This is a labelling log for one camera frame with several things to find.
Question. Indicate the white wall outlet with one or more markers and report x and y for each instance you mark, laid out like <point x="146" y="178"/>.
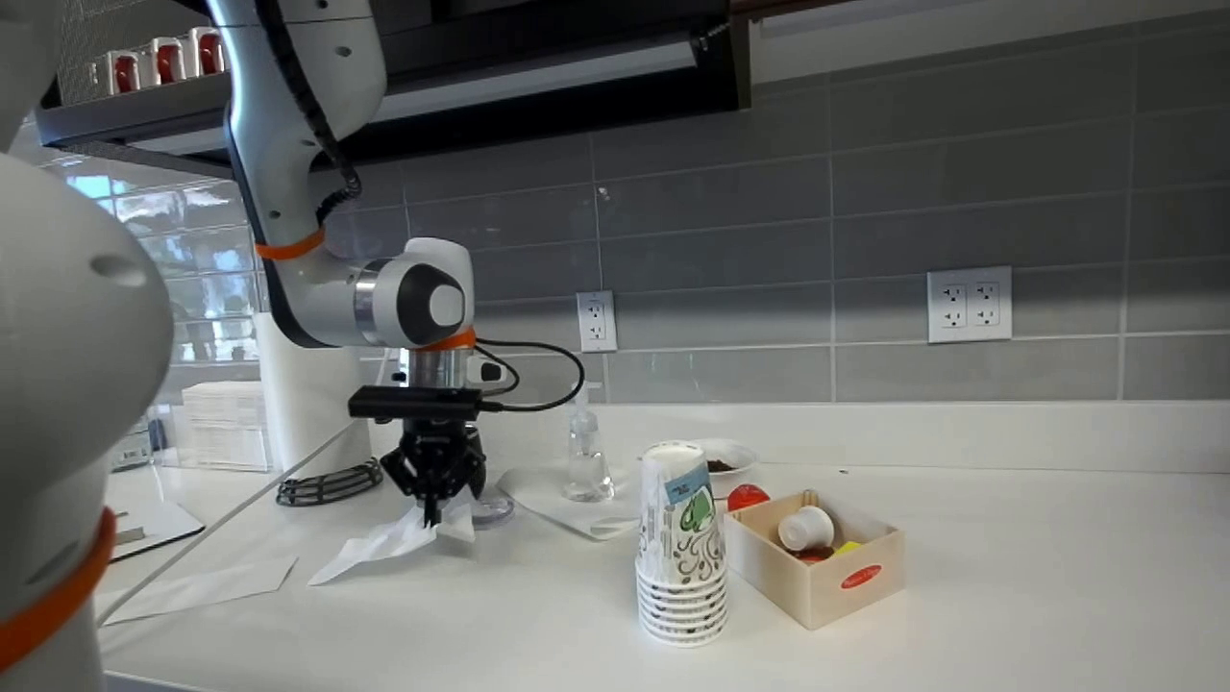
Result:
<point x="969" y="306"/>
<point x="596" y="319"/>

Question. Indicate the clear stemmed glass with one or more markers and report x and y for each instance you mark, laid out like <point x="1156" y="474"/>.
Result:
<point x="586" y="474"/>

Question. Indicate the flat paper towel left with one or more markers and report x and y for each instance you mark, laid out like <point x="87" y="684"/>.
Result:
<point x="166" y="593"/>

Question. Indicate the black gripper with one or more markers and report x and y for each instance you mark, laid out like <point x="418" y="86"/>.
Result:
<point x="468" y="470"/>

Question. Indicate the white coffee pod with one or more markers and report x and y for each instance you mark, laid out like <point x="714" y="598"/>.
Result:
<point x="807" y="529"/>

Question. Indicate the red white boxes on shelf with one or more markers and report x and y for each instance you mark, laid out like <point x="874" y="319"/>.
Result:
<point x="166" y="57"/>

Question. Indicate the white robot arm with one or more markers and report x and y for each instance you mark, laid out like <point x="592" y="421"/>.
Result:
<point x="87" y="319"/>

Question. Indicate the stack of patterned paper cups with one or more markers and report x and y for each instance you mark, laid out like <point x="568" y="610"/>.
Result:
<point x="681" y="553"/>

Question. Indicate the white plate with coffee grounds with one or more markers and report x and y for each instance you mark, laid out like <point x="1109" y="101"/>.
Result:
<point x="723" y="456"/>

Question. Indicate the black paper towel holder base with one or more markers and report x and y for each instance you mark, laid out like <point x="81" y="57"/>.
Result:
<point x="327" y="487"/>

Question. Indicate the white paper towel roll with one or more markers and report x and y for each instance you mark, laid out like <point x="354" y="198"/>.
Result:
<point x="307" y="396"/>

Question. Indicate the wooden box with toys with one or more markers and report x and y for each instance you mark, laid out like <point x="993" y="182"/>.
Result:
<point x="825" y="582"/>

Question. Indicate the red round plastic lid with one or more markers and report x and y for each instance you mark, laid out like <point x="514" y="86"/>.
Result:
<point x="747" y="497"/>

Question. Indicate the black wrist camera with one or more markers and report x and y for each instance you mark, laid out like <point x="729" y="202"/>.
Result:
<point x="412" y="405"/>

